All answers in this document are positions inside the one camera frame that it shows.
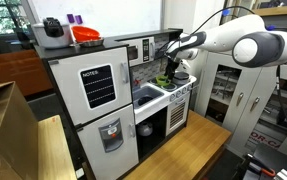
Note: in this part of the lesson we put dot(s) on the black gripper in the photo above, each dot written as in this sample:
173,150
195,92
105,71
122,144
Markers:
172,64

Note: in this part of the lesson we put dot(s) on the yellow-green plastic basket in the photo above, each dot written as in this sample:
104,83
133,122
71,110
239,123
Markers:
160,81

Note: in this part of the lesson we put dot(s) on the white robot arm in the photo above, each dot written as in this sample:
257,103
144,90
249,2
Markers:
236,33

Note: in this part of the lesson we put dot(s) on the grey pot with dark rim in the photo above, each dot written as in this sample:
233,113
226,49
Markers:
181,79

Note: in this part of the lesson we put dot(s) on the grey toy sink basin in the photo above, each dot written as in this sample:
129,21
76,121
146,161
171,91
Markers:
143,91

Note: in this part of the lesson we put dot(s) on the black bowl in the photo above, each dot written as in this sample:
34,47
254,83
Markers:
145,100

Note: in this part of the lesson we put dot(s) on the white toy oven door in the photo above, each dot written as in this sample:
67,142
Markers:
178,115

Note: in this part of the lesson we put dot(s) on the toy microwave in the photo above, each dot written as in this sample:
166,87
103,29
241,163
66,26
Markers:
139,43

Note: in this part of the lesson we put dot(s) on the silver toy kettle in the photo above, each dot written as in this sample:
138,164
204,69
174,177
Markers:
145,129

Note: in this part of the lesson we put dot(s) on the toy kitchen playset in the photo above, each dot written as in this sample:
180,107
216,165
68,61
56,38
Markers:
111,43

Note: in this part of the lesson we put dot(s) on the black notes chalkboard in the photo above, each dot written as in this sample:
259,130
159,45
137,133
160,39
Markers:
98,86

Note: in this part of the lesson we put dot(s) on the white metal cabinet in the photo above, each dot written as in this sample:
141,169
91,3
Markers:
229,126

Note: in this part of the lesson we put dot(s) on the metal tray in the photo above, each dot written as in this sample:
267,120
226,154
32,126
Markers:
94,43

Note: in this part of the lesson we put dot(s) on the grey water dispenser panel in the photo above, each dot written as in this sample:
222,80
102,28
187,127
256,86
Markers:
111,136

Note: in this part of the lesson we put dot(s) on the orange bowl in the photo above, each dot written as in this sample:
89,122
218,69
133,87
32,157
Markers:
85,33

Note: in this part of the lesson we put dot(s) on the white upper fridge door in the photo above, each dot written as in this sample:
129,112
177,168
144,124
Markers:
68,86

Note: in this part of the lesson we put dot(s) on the purple cup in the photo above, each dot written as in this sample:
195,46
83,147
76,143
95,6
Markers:
71,18
79,19

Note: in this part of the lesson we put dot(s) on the red lettered floor sign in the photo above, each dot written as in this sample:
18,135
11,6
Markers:
264,141

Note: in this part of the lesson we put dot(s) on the black clamp with orange grip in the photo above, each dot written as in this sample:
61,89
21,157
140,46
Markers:
266,171

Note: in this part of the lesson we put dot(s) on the light wooden side table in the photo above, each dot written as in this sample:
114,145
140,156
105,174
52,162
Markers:
54,150

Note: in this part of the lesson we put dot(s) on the aluminium extrusion bar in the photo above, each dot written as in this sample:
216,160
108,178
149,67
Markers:
284,175

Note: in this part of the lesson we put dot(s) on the brown wooden cabinet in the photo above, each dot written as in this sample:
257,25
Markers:
13,71

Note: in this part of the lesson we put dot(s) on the cardboard box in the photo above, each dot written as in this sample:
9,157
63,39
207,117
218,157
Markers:
13,136

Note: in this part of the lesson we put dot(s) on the window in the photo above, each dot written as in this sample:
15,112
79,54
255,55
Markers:
3,16

